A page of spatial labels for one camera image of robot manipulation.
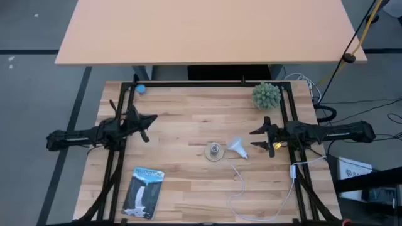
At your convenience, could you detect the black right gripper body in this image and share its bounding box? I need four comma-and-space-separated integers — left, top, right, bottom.
264, 116, 286, 158

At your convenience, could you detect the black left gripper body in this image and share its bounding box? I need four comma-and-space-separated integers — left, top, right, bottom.
124, 105, 151, 143

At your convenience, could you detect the white lightbulb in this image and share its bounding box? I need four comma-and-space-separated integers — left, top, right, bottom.
226, 136, 249, 160

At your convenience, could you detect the round lamp socket base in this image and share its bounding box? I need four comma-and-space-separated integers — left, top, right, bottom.
204, 141, 225, 162

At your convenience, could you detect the green spiky succulent plant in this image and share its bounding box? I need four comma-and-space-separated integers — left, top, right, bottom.
251, 82, 282, 111

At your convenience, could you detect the grey desk leg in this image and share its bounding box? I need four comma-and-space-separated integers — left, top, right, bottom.
131, 65, 151, 82
269, 64, 283, 81

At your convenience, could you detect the white printed box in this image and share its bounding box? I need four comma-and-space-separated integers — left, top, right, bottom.
337, 156, 373, 202

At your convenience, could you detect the black furniture bar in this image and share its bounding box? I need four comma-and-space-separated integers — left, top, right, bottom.
333, 166, 402, 194

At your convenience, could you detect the peach-coloured desk top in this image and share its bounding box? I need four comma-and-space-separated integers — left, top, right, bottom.
54, 0, 368, 66

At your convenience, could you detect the dark box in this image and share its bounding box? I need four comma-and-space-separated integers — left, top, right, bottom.
361, 186, 402, 208

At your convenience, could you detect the white lamp power cord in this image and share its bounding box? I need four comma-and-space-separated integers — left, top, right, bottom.
223, 155, 328, 222

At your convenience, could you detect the thick black cable loop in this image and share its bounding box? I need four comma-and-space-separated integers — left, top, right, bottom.
313, 105, 337, 123

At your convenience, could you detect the bundle of white cables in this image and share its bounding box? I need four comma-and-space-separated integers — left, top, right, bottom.
284, 72, 323, 104

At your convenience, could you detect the black aluminium table frame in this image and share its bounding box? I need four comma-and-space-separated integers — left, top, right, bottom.
72, 74, 345, 226

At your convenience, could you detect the looped black floor cable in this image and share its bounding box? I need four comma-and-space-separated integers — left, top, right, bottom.
386, 112, 402, 125

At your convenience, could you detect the long black hanging cable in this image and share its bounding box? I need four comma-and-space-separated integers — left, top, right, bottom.
317, 0, 378, 105

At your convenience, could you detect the yellow cable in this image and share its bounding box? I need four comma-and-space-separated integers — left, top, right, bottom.
315, 0, 384, 87

